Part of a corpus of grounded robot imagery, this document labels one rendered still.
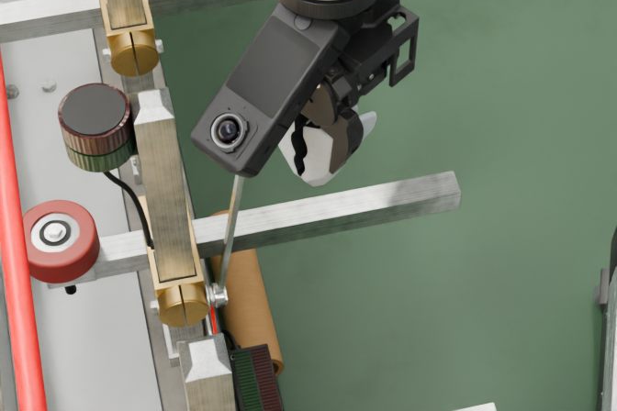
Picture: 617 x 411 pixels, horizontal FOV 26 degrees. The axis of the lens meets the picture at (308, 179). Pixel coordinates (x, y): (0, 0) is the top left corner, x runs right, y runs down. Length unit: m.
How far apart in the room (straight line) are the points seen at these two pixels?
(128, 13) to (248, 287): 0.94
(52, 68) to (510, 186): 0.98
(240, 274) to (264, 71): 1.45
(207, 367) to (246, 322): 1.23
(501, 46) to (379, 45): 1.84
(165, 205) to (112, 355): 0.39
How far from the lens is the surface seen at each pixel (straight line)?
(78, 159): 1.14
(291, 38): 0.82
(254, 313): 2.22
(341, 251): 2.37
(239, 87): 0.83
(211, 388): 0.99
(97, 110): 1.13
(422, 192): 1.40
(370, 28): 0.86
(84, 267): 1.33
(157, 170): 1.18
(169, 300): 1.32
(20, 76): 1.84
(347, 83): 0.84
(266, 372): 1.46
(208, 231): 1.37
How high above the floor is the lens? 2.00
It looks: 54 degrees down
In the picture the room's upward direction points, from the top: straight up
